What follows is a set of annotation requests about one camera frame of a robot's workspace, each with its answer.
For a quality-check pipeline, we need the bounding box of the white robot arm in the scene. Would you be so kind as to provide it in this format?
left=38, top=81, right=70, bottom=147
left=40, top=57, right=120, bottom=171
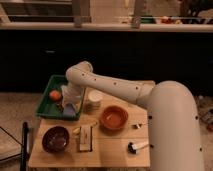
left=63, top=61, right=205, bottom=171

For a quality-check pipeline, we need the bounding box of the purple sponge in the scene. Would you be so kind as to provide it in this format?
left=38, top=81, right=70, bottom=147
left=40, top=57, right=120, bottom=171
left=63, top=103, right=76, bottom=117

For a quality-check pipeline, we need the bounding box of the dark purple bowl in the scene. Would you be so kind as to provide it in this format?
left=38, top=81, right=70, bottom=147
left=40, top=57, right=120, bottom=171
left=42, top=126, right=70, bottom=153

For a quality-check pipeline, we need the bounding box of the orange clay bowl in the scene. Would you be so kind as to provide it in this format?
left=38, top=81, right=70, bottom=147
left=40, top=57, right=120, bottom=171
left=100, top=105, right=128, bottom=131

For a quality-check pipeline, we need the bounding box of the orange ball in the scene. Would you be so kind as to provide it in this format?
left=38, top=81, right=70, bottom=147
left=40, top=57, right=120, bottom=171
left=49, top=90, right=62, bottom=102

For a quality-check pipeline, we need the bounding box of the black and white brush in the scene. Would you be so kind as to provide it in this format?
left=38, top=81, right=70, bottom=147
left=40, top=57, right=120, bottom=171
left=128, top=141, right=149, bottom=154

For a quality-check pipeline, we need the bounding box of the white cup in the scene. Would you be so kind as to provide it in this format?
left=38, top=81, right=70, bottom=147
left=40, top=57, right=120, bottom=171
left=87, top=90, right=103, bottom=110

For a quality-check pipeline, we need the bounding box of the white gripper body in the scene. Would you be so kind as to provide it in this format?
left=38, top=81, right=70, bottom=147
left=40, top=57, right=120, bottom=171
left=61, top=83, right=84, bottom=107

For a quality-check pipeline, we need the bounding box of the black chair frame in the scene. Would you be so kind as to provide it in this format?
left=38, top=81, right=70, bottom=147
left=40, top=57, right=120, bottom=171
left=20, top=122, right=30, bottom=171

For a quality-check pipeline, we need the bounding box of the green plastic tray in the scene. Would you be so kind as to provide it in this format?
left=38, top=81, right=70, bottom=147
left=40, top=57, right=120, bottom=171
left=36, top=75, right=84, bottom=121

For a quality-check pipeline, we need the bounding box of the wooden scrub brush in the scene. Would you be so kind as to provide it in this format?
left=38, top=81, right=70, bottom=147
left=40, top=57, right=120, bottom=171
left=79, top=125, right=92, bottom=152

